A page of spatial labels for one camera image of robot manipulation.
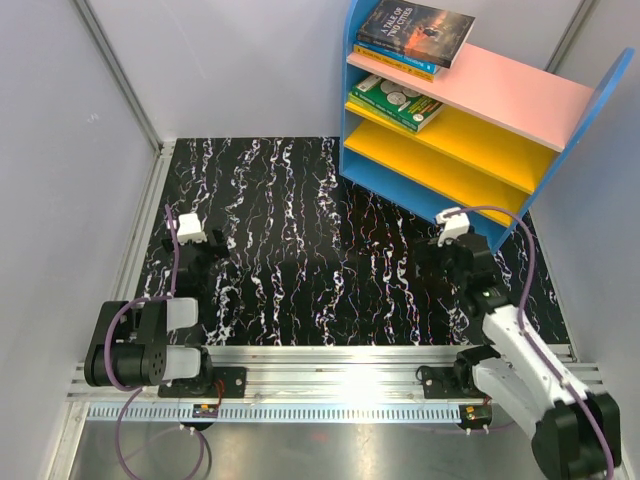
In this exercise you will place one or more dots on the yellow book on shelf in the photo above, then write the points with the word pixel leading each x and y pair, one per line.
pixel 393 63

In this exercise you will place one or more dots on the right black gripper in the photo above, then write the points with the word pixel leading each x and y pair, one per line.
pixel 428 249

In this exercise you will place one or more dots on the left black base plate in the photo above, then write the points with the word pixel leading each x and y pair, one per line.
pixel 230 381

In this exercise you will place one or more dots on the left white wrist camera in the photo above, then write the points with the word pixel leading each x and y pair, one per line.
pixel 190 229

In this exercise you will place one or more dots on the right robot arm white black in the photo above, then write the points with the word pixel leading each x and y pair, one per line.
pixel 574 432

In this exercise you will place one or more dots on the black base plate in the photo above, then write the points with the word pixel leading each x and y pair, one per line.
pixel 230 381
pixel 448 382

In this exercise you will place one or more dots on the green coin guide book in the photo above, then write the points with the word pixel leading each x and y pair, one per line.
pixel 412 108

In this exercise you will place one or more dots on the A Tale of Two Cities book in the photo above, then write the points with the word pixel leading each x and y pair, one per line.
pixel 420 32

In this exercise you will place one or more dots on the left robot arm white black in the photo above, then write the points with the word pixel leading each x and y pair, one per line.
pixel 130 346

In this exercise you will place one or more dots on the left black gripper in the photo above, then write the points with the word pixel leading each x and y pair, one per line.
pixel 215 252

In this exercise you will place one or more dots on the slotted white cable duct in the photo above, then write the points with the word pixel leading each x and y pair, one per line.
pixel 438 413

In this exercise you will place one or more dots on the green 65-Storey Treehouse book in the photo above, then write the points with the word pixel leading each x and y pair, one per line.
pixel 378 113

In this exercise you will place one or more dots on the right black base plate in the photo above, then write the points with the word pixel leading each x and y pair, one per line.
pixel 448 382

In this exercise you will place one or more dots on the colourful wooden bookshelf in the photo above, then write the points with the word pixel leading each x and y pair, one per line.
pixel 505 130

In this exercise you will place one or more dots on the aluminium rail frame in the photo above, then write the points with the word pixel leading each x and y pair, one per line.
pixel 347 375

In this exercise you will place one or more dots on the black marble pattern mat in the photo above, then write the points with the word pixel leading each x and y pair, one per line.
pixel 314 260

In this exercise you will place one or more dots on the blue 26-Storey Treehouse book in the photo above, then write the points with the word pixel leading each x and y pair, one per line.
pixel 419 64

